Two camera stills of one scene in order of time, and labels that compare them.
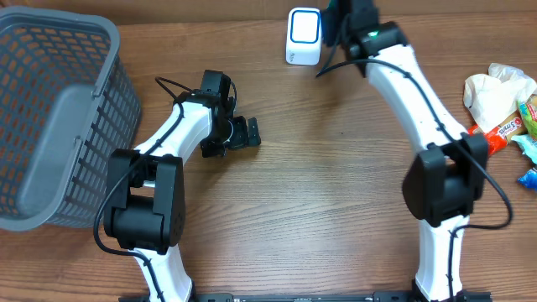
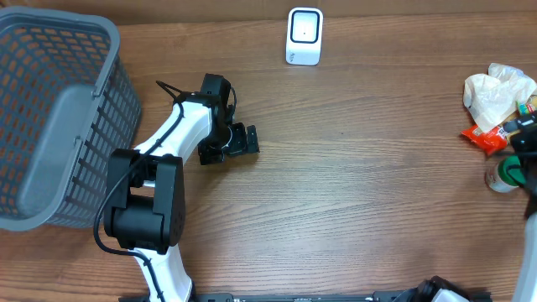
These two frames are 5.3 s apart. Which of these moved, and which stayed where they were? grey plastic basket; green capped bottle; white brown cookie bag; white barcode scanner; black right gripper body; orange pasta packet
Moved: green capped bottle; black right gripper body
Stayed: white brown cookie bag; white barcode scanner; grey plastic basket; orange pasta packet
